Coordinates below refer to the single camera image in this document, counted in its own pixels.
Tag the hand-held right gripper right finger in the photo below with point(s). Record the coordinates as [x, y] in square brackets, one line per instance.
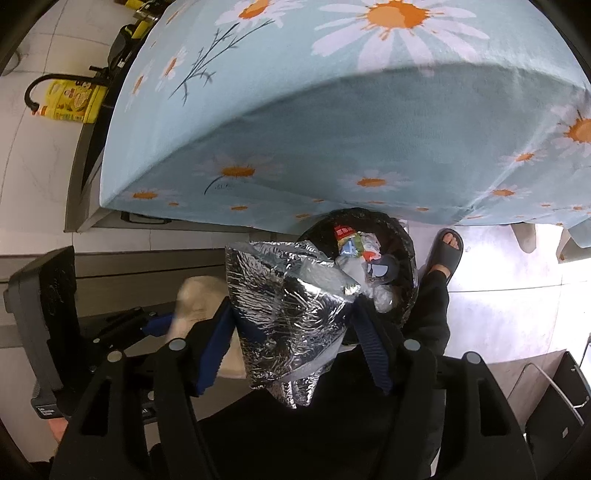
[375, 353]

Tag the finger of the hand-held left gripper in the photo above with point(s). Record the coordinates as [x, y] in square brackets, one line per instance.
[124, 342]
[157, 324]

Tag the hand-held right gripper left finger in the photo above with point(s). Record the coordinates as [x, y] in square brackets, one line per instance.
[212, 357]

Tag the silver foil bag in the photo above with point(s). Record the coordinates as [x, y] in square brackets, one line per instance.
[286, 314]

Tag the black-lined trash bin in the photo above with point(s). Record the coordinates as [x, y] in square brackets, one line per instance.
[407, 258]

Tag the person's left hand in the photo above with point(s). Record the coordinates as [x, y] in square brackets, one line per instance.
[57, 429]

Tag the person's black trouser leg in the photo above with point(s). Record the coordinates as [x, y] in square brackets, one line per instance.
[323, 438]

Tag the person's foot in black slipper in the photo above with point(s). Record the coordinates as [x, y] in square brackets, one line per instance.
[445, 254]

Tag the beige wooden leg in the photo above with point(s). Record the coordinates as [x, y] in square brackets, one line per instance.
[572, 244]
[525, 237]

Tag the light blue daisy tablecloth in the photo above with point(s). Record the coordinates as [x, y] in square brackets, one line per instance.
[346, 138]

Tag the black metal-frame chair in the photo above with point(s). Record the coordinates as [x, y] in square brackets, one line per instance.
[558, 406]

